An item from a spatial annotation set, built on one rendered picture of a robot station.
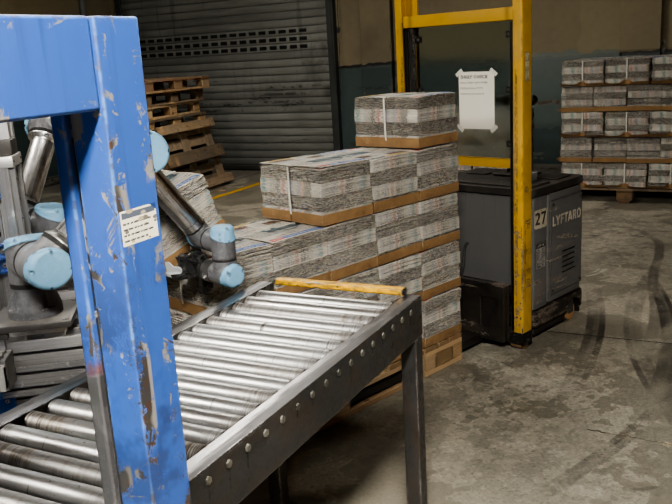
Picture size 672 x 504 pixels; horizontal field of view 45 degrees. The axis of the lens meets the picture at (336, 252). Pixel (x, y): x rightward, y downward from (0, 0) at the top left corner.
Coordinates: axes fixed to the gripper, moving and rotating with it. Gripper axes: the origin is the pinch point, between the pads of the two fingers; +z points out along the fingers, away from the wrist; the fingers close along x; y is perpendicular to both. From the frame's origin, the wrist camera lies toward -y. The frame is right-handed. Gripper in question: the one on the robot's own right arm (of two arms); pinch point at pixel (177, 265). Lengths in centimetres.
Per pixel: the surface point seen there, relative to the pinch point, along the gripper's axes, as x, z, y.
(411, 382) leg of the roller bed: -12, -86, -33
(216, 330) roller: 26, -61, 7
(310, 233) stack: -54, -3, -19
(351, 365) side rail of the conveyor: 17, -103, 1
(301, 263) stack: -45, -3, -27
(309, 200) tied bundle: -65, 5, -12
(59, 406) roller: 73, -76, 24
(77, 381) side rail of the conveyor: 65, -67, 22
